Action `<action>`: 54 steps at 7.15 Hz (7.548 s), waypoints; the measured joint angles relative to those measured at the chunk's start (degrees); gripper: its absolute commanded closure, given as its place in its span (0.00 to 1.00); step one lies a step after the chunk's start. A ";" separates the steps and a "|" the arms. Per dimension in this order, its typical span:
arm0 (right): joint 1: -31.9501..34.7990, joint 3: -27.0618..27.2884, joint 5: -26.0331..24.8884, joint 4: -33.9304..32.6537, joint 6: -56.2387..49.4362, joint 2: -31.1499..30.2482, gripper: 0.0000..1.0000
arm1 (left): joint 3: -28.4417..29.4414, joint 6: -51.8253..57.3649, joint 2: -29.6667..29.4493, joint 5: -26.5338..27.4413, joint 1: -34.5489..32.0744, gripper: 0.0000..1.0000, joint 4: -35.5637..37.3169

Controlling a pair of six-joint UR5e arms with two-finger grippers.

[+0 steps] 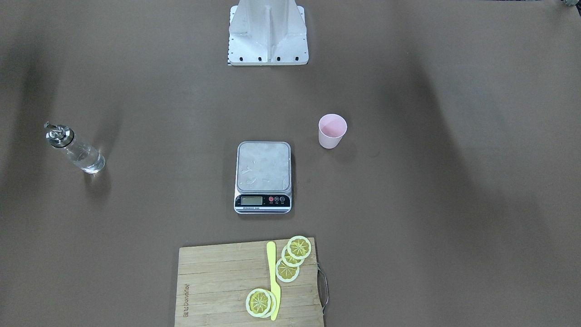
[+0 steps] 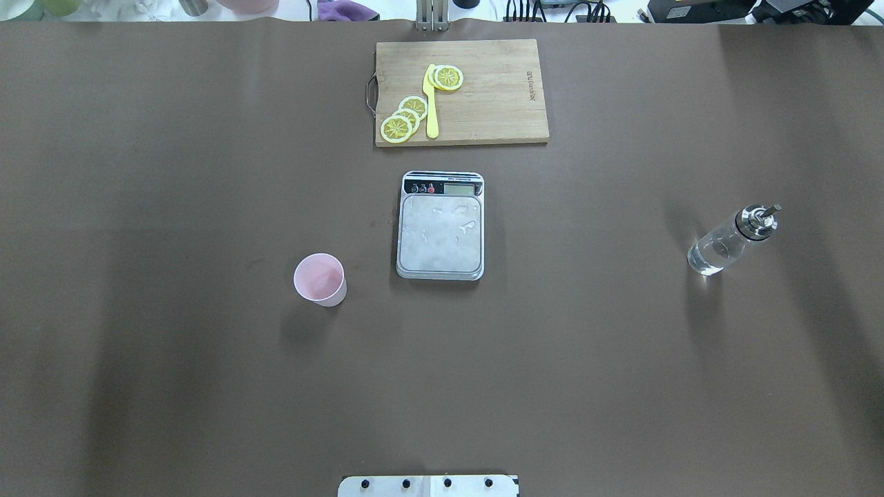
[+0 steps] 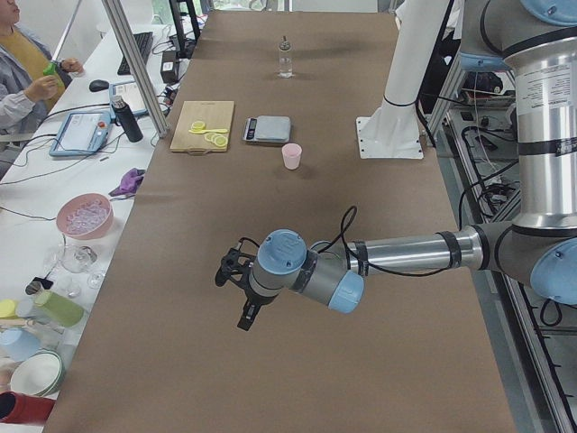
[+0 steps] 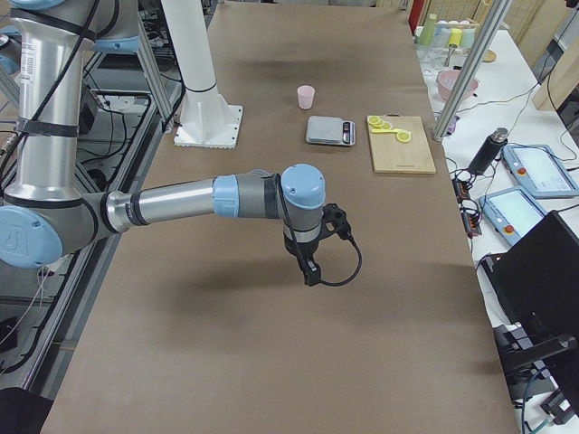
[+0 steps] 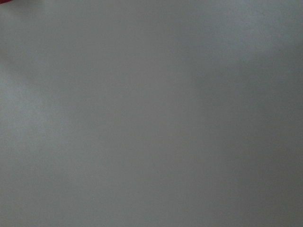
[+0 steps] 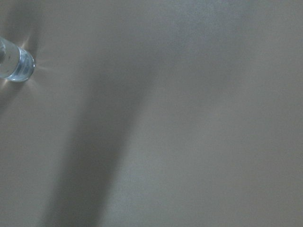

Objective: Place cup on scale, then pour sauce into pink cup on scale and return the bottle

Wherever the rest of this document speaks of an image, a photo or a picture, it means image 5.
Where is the red object at corner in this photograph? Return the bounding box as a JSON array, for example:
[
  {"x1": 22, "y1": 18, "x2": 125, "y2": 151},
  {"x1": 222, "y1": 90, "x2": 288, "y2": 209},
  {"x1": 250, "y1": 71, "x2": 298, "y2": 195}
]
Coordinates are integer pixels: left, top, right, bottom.
[{"x1": 0, "y1": 0, "x2": 12, "y2": 4}]

